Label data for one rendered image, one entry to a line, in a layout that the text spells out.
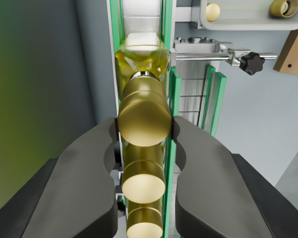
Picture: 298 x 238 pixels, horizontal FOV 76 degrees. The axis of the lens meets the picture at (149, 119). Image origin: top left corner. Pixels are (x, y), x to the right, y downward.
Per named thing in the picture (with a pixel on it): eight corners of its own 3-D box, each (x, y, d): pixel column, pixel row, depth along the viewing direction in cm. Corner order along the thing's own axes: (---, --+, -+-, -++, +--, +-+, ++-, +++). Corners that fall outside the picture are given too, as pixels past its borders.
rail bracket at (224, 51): (164, 40, 35) (174, 54, 24) (254, 40, 36) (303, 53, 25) (164, 57, 37) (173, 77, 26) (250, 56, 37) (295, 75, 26)
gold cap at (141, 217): (127, 182, 20) (124, 222, 16) (161, 182, 20) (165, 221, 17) (128, 204, 22) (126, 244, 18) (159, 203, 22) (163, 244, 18)
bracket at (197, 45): (170, 35, 41) (174, 39, 35) (213, 35, 42) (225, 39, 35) (169, 52, 43) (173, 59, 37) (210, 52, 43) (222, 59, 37)
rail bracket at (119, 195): (102, 163, 51) (90, 209, 39) (128, 163, 51) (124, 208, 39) (104, 174, 53) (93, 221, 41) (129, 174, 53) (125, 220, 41)
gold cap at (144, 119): (120, 75, 14) (112, 98, 11) (166, 75, 15) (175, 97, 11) (123, 116, 16) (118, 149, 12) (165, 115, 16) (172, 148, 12)
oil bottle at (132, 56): (127, 31, 35) (109, 55, 16) (158, 30, 35) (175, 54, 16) (128, 63, 37) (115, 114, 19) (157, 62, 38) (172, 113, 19)
